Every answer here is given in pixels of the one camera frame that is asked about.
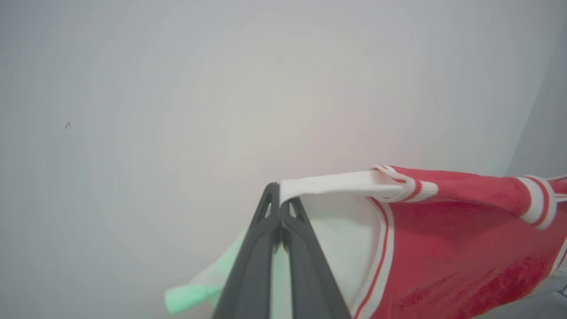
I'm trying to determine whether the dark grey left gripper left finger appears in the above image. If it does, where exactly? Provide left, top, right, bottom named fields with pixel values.
left=212, top=182, right=283, bottom=319

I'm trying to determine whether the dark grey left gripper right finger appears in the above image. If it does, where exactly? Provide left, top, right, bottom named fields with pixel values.
left=280, top=197, right=353, bottom=319

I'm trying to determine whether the red and white garment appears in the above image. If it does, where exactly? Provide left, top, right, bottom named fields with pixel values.
left=164, top=165, right=567, bottom=319

